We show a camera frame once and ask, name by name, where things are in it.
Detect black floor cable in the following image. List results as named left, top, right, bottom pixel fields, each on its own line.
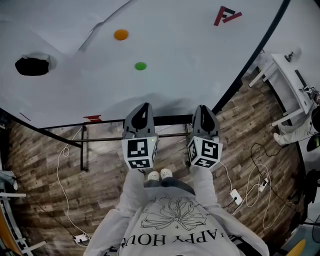
left=222, top=142, right=302, bottom=210

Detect coiled white cable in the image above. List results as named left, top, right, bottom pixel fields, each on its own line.
left=231, top=163, right=296, bottom=230

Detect white power strip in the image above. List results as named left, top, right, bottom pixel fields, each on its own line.
left=73, top=233, right=91, bottom=248

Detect white power adapter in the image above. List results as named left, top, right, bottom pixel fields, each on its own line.
left=229, top=188, right=244, bottom=206

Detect orange board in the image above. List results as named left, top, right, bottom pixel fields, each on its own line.
left=0, top=206, right=24, bottom=256

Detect person's grey trousers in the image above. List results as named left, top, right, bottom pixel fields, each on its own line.
left=143, top=178, right=196, bottom=196

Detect red and black logo sticker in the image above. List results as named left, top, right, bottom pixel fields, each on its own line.
left=213, top=5, right=243, bottom=27

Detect orange round magnet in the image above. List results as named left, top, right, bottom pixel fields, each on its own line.
left=113, top=28, right=129, bottom=42

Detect black metal whiteboard stand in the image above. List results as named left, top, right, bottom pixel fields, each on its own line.
left=39, top=114, right=194, bottom=172

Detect black tripod stand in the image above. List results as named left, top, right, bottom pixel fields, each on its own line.
left=286, top=168, right=320, bottom=227

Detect long white cable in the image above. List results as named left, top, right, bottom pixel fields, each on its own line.
left=55, top=125, right=91, bottom=241

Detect person's right forearm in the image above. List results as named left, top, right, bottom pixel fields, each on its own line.
left=189, top=165, right=221, bottom=210

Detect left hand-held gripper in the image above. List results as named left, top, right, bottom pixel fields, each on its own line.
left=121, top=102, right=160, bottom=171

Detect white metal rack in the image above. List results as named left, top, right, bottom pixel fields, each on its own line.
left=0, top=169, right=48, bottom=256

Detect person's right white shoe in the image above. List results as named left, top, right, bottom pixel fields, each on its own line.
left=159, top=167, right=173, bottom=180

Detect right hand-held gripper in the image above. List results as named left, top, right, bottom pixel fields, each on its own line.
left=186, top=104, right=224, bottom=171

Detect person's white printed sweatshirt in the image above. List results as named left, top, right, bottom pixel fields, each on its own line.
left=84, top=185, right=270, bottom=256

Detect person's left forearm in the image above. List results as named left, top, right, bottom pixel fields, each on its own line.
left=116, top=169, right=146, bottom=216

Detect large white whiteboard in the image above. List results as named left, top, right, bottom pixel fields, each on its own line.
left=0, top=0, right=293, bottom=130

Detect black flat strip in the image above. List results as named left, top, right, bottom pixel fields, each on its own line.
left=294, top=69, right=308, bottom=87

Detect white side table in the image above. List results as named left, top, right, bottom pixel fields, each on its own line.
left=248, top=52, right=315, bottom=127

